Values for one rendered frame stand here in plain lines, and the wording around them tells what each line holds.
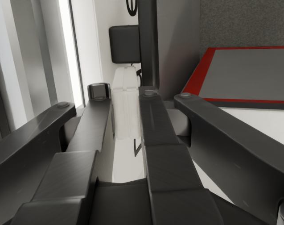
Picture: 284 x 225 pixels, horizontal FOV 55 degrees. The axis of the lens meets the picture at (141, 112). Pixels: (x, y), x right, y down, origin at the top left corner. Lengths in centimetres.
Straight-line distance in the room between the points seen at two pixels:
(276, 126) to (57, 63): 28
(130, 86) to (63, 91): 5
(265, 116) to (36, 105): 28
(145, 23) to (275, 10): 93
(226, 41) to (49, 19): 97
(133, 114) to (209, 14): 97
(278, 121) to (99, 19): 26
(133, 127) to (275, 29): 99
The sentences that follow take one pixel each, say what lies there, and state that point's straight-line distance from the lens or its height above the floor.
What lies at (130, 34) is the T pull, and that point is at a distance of 21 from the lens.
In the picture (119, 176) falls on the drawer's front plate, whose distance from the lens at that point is 25.
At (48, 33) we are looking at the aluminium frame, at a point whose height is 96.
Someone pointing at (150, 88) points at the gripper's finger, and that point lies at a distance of 17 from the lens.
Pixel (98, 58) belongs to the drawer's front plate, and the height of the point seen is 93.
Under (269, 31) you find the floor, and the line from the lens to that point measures 112.
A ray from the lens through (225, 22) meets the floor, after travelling 111.
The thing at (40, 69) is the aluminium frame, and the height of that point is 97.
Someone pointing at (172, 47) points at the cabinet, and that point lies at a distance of 54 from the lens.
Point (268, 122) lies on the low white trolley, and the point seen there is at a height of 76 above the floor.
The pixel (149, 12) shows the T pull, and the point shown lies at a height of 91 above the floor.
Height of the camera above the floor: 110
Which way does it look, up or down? 63 degrees down
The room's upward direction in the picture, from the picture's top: 140 degrees counter-clockwise
